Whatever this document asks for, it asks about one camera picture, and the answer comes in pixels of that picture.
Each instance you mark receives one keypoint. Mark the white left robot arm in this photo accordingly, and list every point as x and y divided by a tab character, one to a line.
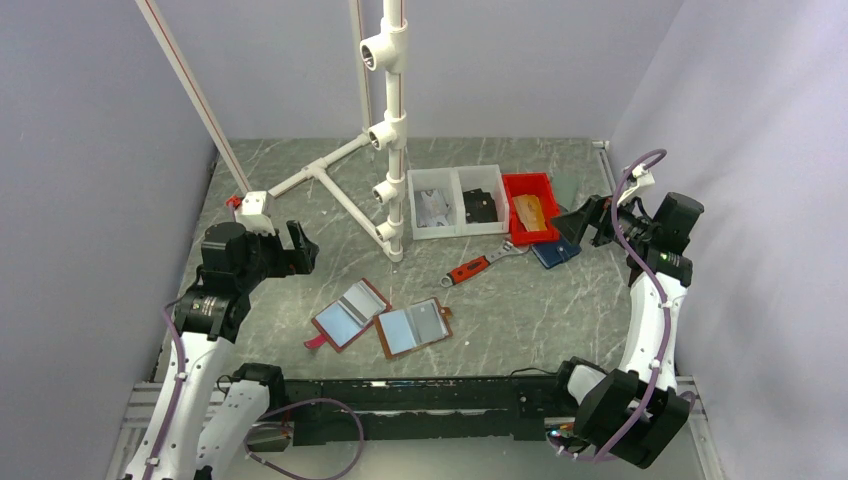
183	440

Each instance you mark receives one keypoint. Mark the white PVC pipe frame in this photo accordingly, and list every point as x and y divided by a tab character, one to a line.
383	59

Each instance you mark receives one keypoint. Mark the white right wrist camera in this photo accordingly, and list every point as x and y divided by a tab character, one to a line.
640	179

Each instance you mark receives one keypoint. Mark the brown leather card holder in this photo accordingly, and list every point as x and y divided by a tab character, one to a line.
413	328

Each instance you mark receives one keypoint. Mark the blue leather card holder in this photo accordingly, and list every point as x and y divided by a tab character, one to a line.
555	253

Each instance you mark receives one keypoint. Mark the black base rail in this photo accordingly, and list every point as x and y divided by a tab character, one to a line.
319	411

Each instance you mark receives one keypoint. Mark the black parts in bin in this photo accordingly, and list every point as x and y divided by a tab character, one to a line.
480	206

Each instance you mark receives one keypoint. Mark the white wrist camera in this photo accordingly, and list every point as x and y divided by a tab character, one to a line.
640	179
252	211

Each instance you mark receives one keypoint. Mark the orange credit card in bin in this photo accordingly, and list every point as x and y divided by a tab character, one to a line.
530	212

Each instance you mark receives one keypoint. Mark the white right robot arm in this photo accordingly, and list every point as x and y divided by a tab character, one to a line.
633	411

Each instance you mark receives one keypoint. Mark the red handled adjustable wrench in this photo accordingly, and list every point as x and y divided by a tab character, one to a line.
473	267

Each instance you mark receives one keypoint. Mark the red plastic bin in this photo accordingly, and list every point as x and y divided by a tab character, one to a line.
538	184

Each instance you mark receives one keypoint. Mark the white two-compartment bin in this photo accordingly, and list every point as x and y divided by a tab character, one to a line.
452	181

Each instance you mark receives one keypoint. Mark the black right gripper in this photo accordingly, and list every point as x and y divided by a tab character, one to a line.
597	211

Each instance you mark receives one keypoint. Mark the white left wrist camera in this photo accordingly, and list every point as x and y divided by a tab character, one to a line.
252	211

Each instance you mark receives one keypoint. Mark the silver items in bin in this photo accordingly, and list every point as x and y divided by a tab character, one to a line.
432	209

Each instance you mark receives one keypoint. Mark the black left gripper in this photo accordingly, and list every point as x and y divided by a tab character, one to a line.
300	259

